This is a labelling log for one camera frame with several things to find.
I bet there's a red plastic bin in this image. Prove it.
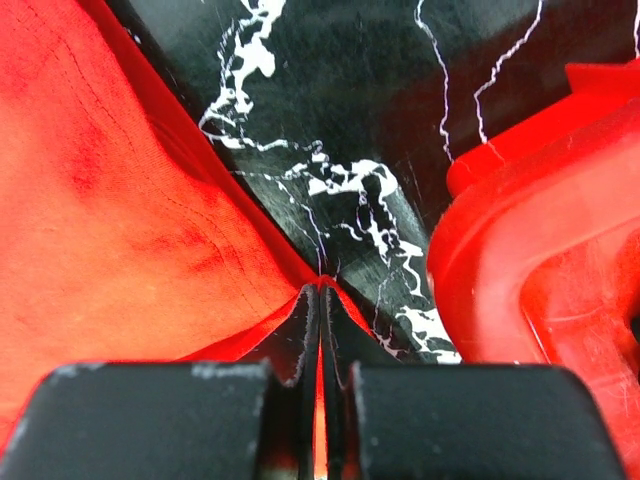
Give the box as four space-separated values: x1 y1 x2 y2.
426 60 639 478

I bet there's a red t shirt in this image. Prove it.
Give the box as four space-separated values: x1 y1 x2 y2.
1 1 368 478

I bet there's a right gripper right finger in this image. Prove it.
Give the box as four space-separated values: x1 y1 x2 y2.
319 286 627 479

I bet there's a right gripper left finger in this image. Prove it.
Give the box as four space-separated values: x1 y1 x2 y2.
1 285 319 479

